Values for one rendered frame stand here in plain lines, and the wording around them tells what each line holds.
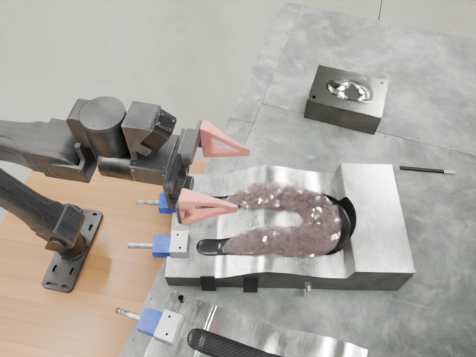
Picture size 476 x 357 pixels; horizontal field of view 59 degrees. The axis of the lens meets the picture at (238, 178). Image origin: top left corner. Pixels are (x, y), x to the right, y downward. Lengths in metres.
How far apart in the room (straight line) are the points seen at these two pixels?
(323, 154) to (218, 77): 1.45
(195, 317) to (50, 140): 0.42
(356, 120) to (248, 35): 1.70
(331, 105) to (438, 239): 0.43
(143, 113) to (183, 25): 2.35
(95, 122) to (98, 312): 0.52
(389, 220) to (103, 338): 0.64
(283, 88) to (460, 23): 2.07
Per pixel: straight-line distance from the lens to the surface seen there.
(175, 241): 0.90
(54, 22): 3.11
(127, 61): 2.66
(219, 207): 0.56
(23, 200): 0.86
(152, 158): 0.57
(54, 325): 1.00
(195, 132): 0.60
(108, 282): 0.99
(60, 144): 0.63
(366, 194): 0.95
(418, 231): 1.08
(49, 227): 0.88
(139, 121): 0.52
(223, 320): 0.83
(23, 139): 0.66
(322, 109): 1.17
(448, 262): 1.07
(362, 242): 0.89
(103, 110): 0.56
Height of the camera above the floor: 1.69
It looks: 57 degrees down
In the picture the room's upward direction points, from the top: straight up
